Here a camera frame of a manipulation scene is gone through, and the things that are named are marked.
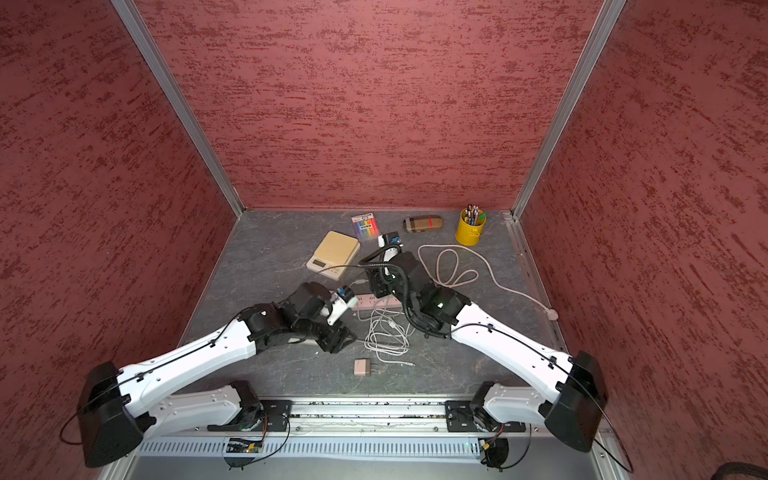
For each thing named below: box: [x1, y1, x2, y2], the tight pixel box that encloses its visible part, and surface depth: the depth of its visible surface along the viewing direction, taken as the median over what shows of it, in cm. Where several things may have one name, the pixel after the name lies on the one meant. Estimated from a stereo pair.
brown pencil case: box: [402, 215, 444, 233], surface depth 116 cm
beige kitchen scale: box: [306, 230, 361, 281], surface depth 108 cm
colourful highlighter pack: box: [351, 212, 380, 237], surface depth 118 cm
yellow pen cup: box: [456, 204, 486, 246], surface depth 106 cm
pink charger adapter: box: [354, 359, 370, 376], surface depth 81 cm
